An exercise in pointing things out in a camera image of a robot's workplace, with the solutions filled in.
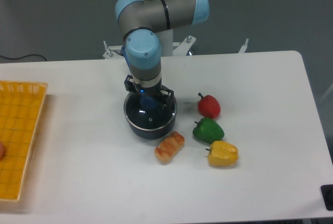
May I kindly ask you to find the yellow bell pepper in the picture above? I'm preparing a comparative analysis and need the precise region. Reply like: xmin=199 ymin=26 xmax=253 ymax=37
xmin=206 ymin=141 xmax=239 ymax=167

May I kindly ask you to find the black device at table edge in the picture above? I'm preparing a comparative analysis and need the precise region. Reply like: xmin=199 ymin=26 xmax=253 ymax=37
xmin=321 ymin=184 xmax=333 ymax=211

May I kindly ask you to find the dark blue saucepan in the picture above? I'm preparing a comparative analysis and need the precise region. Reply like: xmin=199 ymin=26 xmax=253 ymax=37
xmin=123 ymin=90 xmax=178 ymax=140

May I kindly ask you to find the green bell pepper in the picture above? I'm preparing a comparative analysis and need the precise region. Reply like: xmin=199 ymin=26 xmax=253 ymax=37
xmin=193 ymin=117 xmax=225 ymax=144

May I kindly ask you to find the glass lid with blue knob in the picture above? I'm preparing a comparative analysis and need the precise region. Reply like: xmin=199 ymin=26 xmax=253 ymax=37
xmin=123 ymin=93 xmax=177 ymax=131

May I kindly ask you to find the black cable on floor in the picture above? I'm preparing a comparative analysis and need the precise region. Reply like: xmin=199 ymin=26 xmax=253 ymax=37
xmin=0 ymin=54 xmax=48 ymax=62

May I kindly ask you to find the red bell pepper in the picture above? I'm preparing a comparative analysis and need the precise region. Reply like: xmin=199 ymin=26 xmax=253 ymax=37
xmin=198 ymin=93 xmax=221 ymax=119

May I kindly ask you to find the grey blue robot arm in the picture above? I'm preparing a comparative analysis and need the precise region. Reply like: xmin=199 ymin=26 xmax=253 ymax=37
xmin=115 ymin=0 xmax=210 ymax=107

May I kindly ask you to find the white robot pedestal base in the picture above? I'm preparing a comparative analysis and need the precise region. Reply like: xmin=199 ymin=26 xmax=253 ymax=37
xmin=103 ymin=28 xmax=250 ymax=60

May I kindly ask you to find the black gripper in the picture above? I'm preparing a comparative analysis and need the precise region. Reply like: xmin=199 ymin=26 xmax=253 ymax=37
xmin=124 ymin=74 xmax=174 ymax=108

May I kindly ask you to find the toasted bread loaf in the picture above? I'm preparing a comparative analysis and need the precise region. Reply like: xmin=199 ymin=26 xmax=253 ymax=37
xmin=154 ymin=131 xmax=185 ymax=164

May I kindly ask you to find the yellow woven basket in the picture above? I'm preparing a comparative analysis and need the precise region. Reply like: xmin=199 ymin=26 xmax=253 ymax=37
xmin=1 ymin=80 xmax=48 ymax=202

